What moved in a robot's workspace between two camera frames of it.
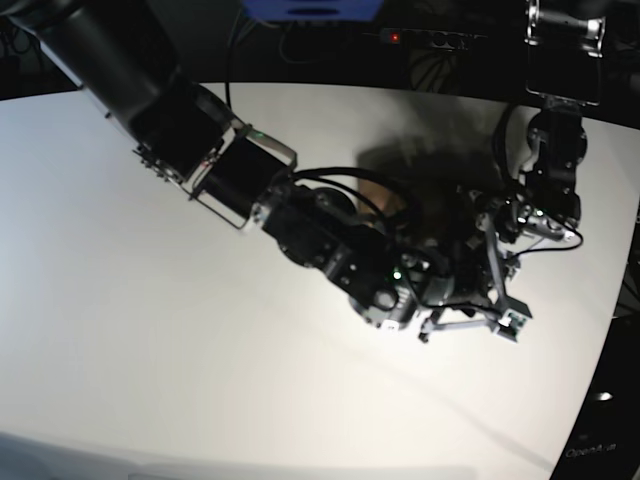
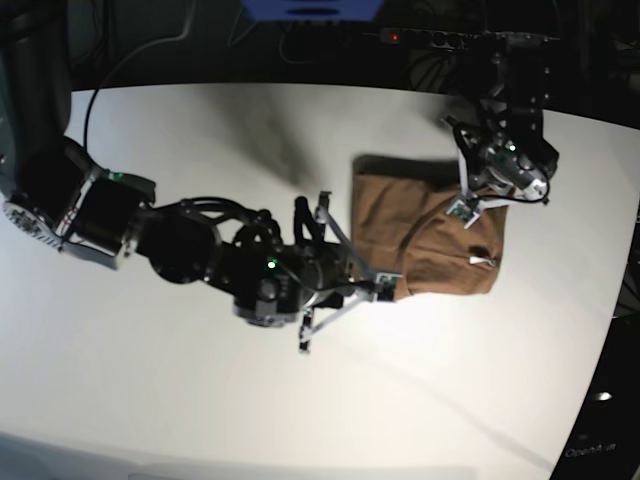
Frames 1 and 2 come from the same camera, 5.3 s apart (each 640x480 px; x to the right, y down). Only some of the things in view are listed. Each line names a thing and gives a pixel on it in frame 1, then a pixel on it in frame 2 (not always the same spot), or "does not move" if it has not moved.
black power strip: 422,36 does not move
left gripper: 453,279 → 314,279
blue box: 314,10 does not move
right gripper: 545,206 → 496,173
